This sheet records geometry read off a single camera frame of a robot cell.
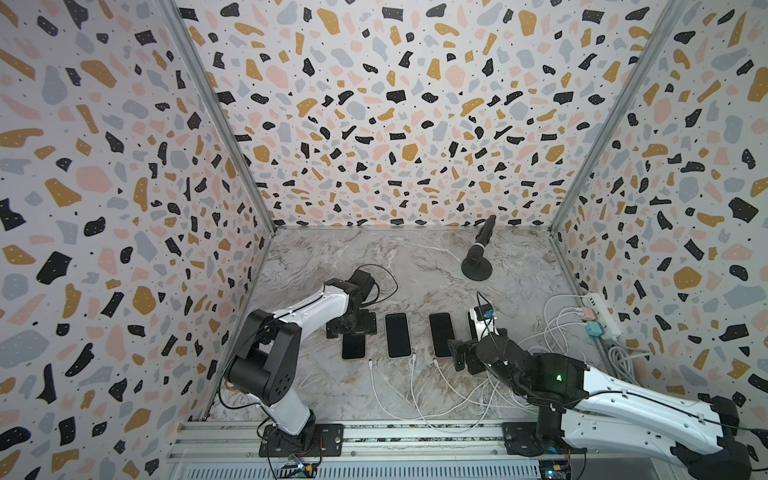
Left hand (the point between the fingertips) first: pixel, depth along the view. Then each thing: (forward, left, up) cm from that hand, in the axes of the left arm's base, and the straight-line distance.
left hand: (360, 331), depth 90 cm
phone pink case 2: (+1, -25, -2) cm, 25 cm away
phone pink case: (-3, +2, -3) cm, 5 cm away
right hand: (-10, -27, +14) cm, 32 cm away
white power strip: (+5, -77, -2) cm, 77 cm away
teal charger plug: (+1, -73, -3) cm, 73 cm away
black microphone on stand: (+26, -40, -3) cm, 48 cm away
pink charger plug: (+6, -73, -3) cm, 73 cm away
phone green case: (+1, -11, -3) cm, 12 cm away
